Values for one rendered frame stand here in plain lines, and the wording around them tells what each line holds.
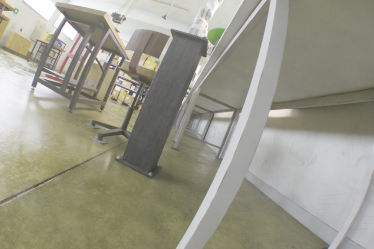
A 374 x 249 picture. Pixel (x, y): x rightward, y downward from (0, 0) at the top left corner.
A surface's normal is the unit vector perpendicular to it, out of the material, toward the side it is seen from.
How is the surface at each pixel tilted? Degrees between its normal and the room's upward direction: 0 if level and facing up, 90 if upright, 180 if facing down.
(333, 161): 90
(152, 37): 90
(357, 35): 180
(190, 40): 90
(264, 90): 90
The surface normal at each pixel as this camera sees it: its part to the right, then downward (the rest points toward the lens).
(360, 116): -0.92, -0.38
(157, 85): -0.07, -0.11
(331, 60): -0.38, 0.92
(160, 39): 0.14, -0.02
